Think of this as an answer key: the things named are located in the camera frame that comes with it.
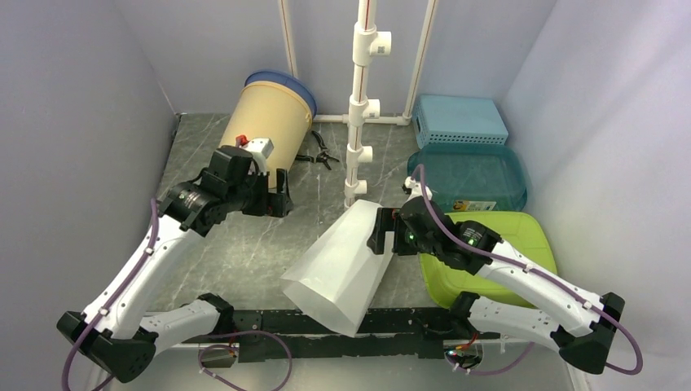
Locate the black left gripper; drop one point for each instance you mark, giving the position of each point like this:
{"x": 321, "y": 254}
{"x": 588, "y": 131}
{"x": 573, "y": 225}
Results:
{"x": 267, "y": 204}

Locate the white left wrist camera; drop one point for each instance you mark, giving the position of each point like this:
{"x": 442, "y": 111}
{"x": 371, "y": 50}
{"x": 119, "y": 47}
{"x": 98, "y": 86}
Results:
{"x": 260, "y": 149}

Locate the white PVC pipe frame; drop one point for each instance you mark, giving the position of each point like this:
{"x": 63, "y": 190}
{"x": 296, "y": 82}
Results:
{"x": 368, "y": 43}

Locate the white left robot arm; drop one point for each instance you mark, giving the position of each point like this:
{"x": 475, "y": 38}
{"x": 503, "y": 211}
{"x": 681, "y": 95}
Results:
{"x": 114, "y": 331}

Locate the blue bucket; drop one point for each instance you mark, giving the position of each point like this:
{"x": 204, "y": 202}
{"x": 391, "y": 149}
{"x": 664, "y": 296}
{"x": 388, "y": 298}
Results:
{"x": 285, "y": 79}

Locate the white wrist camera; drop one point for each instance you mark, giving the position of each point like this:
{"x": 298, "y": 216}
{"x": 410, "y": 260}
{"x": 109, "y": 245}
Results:
{"x": 414, "y": 189}
{"x": 260, "y": 149}

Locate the translucent white faceted bin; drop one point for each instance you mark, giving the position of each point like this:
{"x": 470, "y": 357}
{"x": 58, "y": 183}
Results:
{"x": 335, "y": 280}

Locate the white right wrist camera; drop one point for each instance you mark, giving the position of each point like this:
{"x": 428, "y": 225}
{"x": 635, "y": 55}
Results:
{"x": 414, "y": 189}

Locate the light blue perforated basket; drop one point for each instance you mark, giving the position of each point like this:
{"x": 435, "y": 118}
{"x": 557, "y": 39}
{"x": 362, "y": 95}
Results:
{"x": 450, "y": 119}

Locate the black handled pliers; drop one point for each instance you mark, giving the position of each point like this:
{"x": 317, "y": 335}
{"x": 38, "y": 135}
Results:
{"x": 323, "y": 157}

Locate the teal translucent plastic tub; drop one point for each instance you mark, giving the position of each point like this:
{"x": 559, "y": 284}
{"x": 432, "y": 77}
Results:
{"x": 466, "y": 177}

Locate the beige plastic bucket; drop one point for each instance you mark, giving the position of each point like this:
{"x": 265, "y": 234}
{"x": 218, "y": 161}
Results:
{"x": 267, "y": 109}

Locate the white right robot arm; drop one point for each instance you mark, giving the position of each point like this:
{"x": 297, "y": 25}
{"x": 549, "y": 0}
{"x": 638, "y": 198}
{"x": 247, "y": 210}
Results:
{"x": 584, "y": 328}

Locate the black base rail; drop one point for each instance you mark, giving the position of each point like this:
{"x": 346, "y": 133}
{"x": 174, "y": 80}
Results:
{"x": 423, "y": 332}

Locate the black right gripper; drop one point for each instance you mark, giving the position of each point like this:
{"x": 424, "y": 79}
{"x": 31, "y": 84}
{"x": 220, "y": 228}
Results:
{"x": 385, "y": 221}

